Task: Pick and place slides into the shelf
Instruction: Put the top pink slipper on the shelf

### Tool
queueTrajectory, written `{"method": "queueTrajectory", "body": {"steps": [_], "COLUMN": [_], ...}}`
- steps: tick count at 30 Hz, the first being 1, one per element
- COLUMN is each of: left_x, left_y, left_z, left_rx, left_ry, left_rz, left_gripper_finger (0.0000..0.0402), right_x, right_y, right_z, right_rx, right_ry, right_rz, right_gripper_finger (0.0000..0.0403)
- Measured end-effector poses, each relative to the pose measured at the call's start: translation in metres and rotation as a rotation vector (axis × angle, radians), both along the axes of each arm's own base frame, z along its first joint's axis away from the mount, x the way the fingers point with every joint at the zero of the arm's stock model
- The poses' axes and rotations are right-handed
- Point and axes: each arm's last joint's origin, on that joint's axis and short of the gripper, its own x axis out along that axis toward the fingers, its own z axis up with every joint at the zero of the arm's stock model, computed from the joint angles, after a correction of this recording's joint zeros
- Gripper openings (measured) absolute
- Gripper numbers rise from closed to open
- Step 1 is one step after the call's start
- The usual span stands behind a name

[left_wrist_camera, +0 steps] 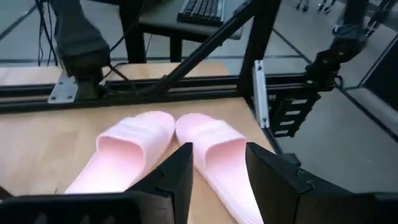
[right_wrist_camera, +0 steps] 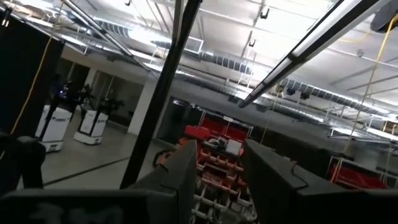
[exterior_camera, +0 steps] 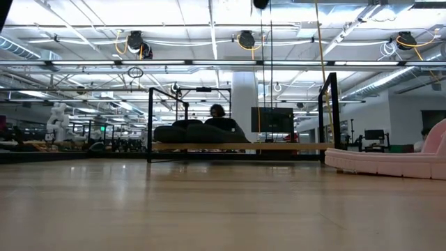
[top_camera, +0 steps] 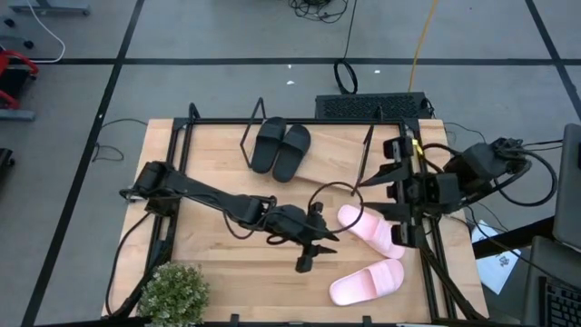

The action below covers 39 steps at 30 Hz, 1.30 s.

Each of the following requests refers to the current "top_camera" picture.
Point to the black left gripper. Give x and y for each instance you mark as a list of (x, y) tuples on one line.
[(292, 224)]

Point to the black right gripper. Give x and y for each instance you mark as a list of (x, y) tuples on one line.
[(410, 193)]

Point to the black keyboard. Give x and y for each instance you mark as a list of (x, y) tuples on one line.
[(367, 106)]

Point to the small green potted plant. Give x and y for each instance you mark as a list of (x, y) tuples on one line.
[(172, 293)]

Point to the black aluminium table frame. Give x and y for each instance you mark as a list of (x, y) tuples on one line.
[(213, 121)]

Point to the black frame wooden shelf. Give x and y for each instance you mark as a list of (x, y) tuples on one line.
[(331, 159)]

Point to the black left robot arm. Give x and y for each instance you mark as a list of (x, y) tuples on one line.
[(199, 193)]

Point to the red frame cart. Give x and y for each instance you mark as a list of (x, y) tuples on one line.
[(11, 54)]

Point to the white paper sheet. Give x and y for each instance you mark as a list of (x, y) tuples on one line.
[(495, 268)]

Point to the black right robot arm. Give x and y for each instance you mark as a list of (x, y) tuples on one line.
[(476, 163)]

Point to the black slide sandal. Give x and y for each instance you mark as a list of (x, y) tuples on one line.
[(268, 145), (292, 154)]

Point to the pink slide sandal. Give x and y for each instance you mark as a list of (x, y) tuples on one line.
[(372, 229), (363, 284)]

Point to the gray laptop lid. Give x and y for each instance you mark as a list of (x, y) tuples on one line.
[(567, 191)]

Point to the gray laptop with keyboard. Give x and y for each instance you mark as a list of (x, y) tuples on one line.
[(533, 281)]

